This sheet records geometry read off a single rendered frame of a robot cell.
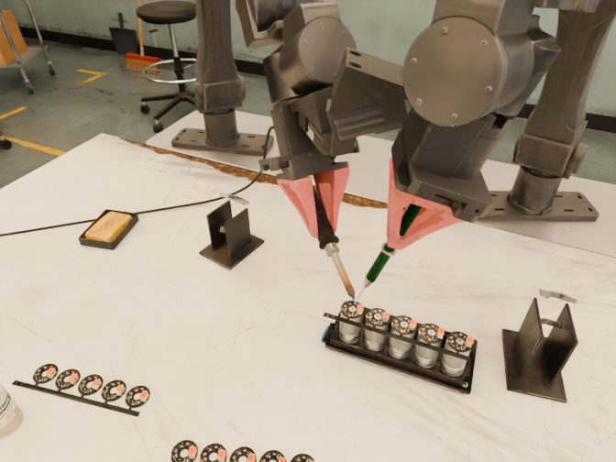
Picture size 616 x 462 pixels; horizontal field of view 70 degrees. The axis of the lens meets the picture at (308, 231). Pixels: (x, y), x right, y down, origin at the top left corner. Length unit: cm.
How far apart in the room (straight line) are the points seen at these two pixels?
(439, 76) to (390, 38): 288
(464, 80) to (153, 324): 45
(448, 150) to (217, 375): 34
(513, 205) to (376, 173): 24
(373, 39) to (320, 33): 276
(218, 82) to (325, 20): 42
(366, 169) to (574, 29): 40
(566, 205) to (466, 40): 59
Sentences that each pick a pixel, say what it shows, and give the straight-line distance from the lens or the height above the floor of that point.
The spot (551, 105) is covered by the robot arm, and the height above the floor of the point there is 95.
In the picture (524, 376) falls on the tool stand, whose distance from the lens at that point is 55.
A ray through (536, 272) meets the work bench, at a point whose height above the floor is 75.
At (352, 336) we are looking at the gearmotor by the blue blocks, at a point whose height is 78.
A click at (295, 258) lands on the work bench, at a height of 75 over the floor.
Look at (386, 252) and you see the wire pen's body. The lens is 43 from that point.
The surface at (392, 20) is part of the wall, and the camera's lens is 312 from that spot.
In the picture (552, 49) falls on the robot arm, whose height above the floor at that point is 109.
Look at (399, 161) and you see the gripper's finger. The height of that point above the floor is 99.
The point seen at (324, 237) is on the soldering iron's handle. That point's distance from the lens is 50.
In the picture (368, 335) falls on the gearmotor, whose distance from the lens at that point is 49.
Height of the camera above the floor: 117
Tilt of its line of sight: 38 degrees down
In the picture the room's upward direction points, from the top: straight up
